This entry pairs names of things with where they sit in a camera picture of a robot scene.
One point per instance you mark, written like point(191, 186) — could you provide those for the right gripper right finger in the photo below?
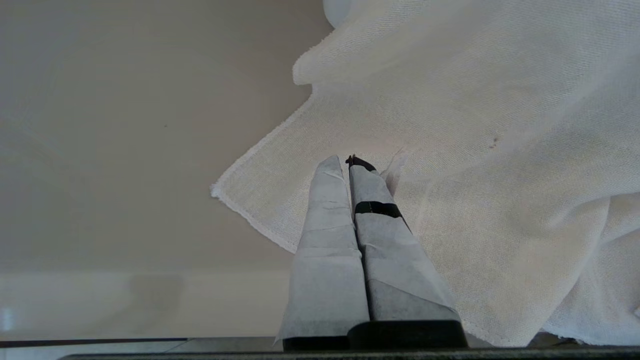
point(395, 280)

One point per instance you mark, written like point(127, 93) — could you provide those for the white cotton cloth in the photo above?
point(450, 50)
point(260, 200)

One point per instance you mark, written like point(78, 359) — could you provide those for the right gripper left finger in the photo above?
point(325, 260)

